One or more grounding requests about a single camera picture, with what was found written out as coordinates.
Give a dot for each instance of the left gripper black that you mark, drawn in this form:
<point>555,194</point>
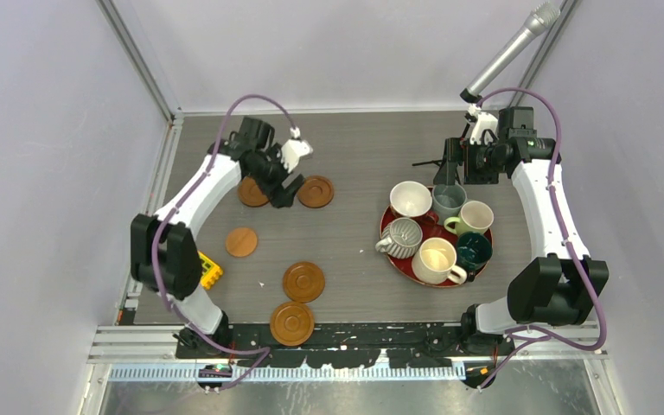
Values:
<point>279,196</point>

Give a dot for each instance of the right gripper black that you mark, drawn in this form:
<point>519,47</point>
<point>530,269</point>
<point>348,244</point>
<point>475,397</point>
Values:
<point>472,177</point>

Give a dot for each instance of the brown ringed wooden coaster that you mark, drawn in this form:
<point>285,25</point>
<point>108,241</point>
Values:
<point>250,194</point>
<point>303,282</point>
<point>292,323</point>
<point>316,192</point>

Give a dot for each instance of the small wooden coaster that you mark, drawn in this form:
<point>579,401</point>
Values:
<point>241,242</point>

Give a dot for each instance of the grey striped ribbed cup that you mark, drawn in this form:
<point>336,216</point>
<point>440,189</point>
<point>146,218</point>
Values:
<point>400,239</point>

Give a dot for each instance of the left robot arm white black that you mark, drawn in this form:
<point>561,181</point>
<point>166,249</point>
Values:
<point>164,255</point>

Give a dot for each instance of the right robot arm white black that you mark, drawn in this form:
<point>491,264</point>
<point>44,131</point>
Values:
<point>559,285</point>

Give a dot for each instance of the grey blue cup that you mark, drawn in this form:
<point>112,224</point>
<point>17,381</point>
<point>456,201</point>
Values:
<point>447,200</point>

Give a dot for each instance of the white cup red outside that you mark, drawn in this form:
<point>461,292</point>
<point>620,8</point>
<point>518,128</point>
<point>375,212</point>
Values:
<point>413,200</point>

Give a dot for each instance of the light green cup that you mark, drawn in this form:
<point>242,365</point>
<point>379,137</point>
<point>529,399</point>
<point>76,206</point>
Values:
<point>473,217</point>

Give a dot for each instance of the dark teal cup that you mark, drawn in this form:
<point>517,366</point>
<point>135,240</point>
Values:
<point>473,250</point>

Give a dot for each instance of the yellow toy block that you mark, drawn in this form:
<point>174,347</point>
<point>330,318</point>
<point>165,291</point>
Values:
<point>210,272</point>

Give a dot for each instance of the silver microphone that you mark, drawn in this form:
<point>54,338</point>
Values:
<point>537,22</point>

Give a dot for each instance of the large cream mug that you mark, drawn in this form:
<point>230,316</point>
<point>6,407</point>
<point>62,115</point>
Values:
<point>436,262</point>

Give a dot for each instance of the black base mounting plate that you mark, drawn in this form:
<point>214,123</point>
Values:
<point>361,344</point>

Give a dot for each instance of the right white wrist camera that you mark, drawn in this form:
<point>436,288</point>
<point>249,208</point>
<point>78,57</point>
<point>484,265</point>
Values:
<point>483,126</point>

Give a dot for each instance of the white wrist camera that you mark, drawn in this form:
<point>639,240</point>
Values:
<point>483,126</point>
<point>294,150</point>

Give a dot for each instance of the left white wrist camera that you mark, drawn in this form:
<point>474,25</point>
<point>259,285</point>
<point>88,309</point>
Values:
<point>294,150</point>

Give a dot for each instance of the aluminium front rail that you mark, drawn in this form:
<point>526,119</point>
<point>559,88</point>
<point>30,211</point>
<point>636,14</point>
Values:
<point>152,343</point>

